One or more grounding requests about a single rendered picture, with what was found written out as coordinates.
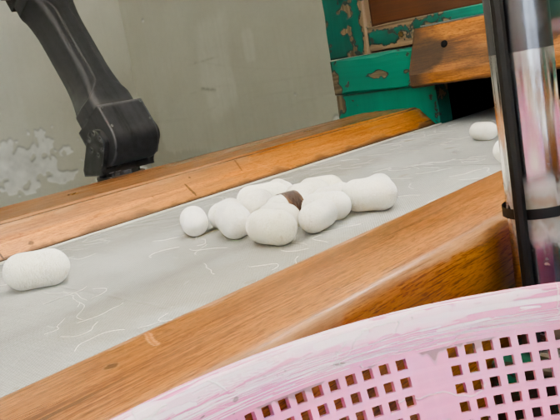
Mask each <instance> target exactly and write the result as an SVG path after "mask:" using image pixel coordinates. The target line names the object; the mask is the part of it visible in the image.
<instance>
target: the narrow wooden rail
mask: <svg viewBox="0 0 560 420"><path fill-rule="evenodd" d="M504 202H506V200H505V193H504V186H503V172H502V170H500V171H498V172H495V173H493V174H491V175H489V176H487V177H484V178H482V179H480V180H478V181H476V182H473V183H471V184H469V185H467V186H465V187H462V188H460V189H458V190H456V191H454V192H451V193H449V194H447V195H445V196H443V197H440V198H438V199H436V200H434V201H432V202H429V203H427V204H425V205H423V206H421V207H418V208H416V209H414V210H412V211H410V212H407V213H405V214H403V215H401V216H399V217H396V218H394V219H392V220H390V221H388V222H385V223H383V224H381V225H379V226H377V227H374V228H372V229H370V230H368V231H366V232H363V233H361V234H359V235H357V236H355V237H352V238H350V239H348V240H346V241H344V242H341V243H339V244H337V245H335V246H333V247H330V248H328V249H326V250H324V251H322V252H320V253H317V254H315V255H313V256H311V257H308V258H306V259H304V260H302V261H301V262H297V263H295V264H293V265H292V266H289V267H286V268H284V269H283V270H280V271H278V272H275V273H274V274H271V275H269V276H267V277H265V278H262V279H260V280H258V281H256V282H253V283H251V284H249V285H247V286H246V287H242V288H240V289H238V290H237V291H234V292H231V293H229V294H228V295H225V296H223V297H220V298H219V299H216V300H214V301H212V302H210V303H207V304H205V305H203V306H201V307H198V308H196V309H194V310H192V311H191V312H187V313H185V314H183V315H182V316H179V317H176V318H174V319H173V320H170V321H168V322H165V323H164V324H161V325H159V326H157V327H155V328H152V329H150V330H148V331H146V332H143V333H141V334H139V335H137V336H136V337H132V338H130V339H128V340H127V341H125V342H121V343H119V344H118V345H116V346H113V347H110V348H109V349H107V350H104V351H102V352H100V353H98V354H95V355H93V356H91V357H89V358H86V359H84V360H82V361H81V362H77V363H75V364H73V365H72V366H70V367H66V368H64V369H63V370H61V371H58V372H55V373H54V374H52V375H49V376H47V377H45V378H43V379H40V380H38V381H36V382H34V383H31V384H29V385H27V386H26V387H22V388H20V389H18V390H17V391H15V392H11V393H9V394H8V395H6V396H3V397H0V420H110V419H112V418H115V417H116V416H118V415H120V414H122V413H125V412H126V411H128V410H130V409H132V408H135V407H136V406H137V405H139V404H141V403H144V402H146V401H147V400H150V399H152V398H155V397H156V396H158V395H160V394H162V393H165V392H167V391H169V390H171V389H173V388H175V387H178V386H180V385H182V384H184V383H187V382H189V381H191V380H193V379H195V378H199V377H201V376H202V375H205V374H207V373H210V372H212V371H214V370H217V369H219V368H222V367H225V366H227V365H229V364H231V363H235V362H237V361H240V360H242V359H244V358H248V357H250V356H252V355H255V354H257V353H261V352H264V351H267V350H268V349H271V348H275V347H278V346H280V345H283V344H285V343H290V342H292V341H295V340H298V339H300V338H305V337H308V336H311V335H313V334H316V333H320V332H323V331H327V330H329V329H333V328H337V327H341V326H343V325H347V324H349V323H355V322H358V321H361V320H364V319H368V318H374V317H377V316H381V315H383V314H387V313H393V312H396V311H401V310H404V309H408V308H415V307H418V306H422V305H426V304H430V303H437V302H441V301H446V300H450V299H454V298H462V297H466V296H472V295H477V294H481V293H490V292H495V291H500V290H506V289H511V288H516V286H515V278H514V271H513V258H512V250H511V243H510V236H509V229H508V219H507V218H505V217H503V210H502V203H504Z"/></svg>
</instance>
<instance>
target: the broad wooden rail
mask: <svg viewBox="0 0 560 420"><path fill-rule="evenodd" d="M434 124H436V123H435V122H433V121H432V120H431V119H430V118H429V117H428V116H427V115H426V114H424V113H423V112H422V111H421V110H420V109H419V108H416V107H409V108H401V109H393V110H386V111H378V112H363V113H359V114H356V115H352V116H350V117H344V118H340V119H337V120H333V121H331V122H325V123H321V124H318V125H315V126H311V127H305V128H302V129H298V130H296V131H292V132H286V133H283V134H279V135H277V136H273V137H267V138H264V139H260V140H257V141H254V142H248V143H244V144H242V145H238V146H235V147H229V148H225V149H223V150H219V151H216V152H210V153H206V154H203V155H200V156H196V157H190V158H188V159H184V160H181V161H177V162H171V163H169V164H165V165H162V166H158V167H152V168H149V169H146V170H142V171H139V172H133V173H130V174H127V175H123V176H120V177H115V178H111V179H108V180H104V181H101V182H95V183H92V184H88V185H85V186H81V187H76V188H73V189H69V190H66V191H62V192H57V193H54V194H50V195H47V196H43V197H38V198H34V199H31V200H27V201H24V202H19V203H15V204H12V205H8V206H5V207H0V262H3V261H6V260H8V259H9V258H10V257H11V256H12V255H15V254H17V253H25V252H31V251H36V250H40V249H43V248H48V247H51V246H53V245H56V244H59V243H63V242H66V241H69V240H72V239H74V238H79V237H82V236H85V235H88V234H90V233H95V232H98V231H101V230H103V229H106V228H110V227H113V226H117V225H119V224H122V223H126V222H129V221H132V220H135V219H138V218H142V217H145V216H147V215H151V214H154V213H158V212H161V211H163V210H167V209H169V208H174V207H176V206H179V205H182V204H185V203H190V202H192V201H195V200H198V199H201V198H205V197H208V196H211V195H213V194H216V193H221V192H224V191H227V190H229V189H232V188H237V187H240V186H242V185H245V184H248V183H253V182H256V181H258V180H261V179H264V178H269V177H271V176H274V175H277V174H279V173H285V172H287V171H290V170H293V169H295V168H300V167H303V166H306V165H308V164H311V163H315V162H319V161H322V160H324V159H327V158H331V157H334V156H337V155H340V154H343V153H347V152H350V151H353V150H356V149H359V148H363V147H366V146H368V145H372V144H374V143H379V142H381V141H384V140H388V139H390V138H395V137H397V136H400V135H403V134H406V133H410V132H413V131H416V130H418V129H422V128H426V127H429V126H432V125H434Z"/></svg>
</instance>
